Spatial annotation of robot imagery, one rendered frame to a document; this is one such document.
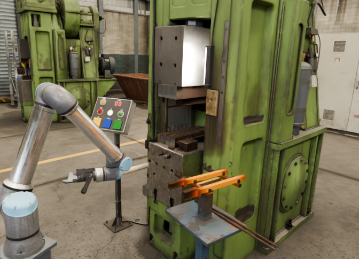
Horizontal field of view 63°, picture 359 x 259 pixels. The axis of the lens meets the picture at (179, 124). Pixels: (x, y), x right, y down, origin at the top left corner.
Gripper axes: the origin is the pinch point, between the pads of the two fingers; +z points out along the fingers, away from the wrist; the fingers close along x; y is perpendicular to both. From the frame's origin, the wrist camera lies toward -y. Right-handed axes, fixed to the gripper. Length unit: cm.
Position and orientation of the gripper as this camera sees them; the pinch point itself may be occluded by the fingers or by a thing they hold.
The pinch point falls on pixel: (62, 182)
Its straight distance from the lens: 200.3
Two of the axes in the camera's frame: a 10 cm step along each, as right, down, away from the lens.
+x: 3.5, -2.4, -9.1
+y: -1.4, -9.7, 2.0
